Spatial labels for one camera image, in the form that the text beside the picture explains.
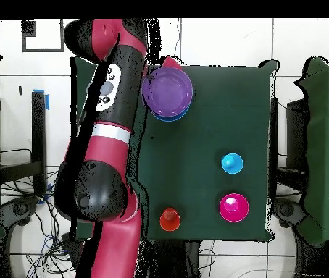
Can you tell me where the small pinkish red bowl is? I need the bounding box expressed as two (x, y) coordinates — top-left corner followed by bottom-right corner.
(219, 193), (250, 223)

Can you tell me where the black metal stand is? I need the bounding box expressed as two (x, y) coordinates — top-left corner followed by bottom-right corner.
(0, 90), (50, 196)
(268, 96), (310, 193)

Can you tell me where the orange cup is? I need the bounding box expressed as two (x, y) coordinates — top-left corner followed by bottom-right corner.
(159, 207), (182, 232)

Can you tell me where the large blue bowl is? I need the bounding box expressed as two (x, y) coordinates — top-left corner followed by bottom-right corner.
(149, 96), (195, 123)

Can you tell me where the red cup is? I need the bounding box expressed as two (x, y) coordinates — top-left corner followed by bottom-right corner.
(161, 55), (183, 71)

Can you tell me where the purple bowl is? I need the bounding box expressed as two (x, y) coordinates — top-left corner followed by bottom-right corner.
(141, 67), (194, 118)

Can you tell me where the blue cup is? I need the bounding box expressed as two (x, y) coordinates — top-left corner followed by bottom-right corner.
(220, 152), (245, 175)

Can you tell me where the black equipment base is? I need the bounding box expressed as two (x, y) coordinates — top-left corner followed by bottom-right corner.
(0, 196), (39, 227)
(271, 198), (307, 229)

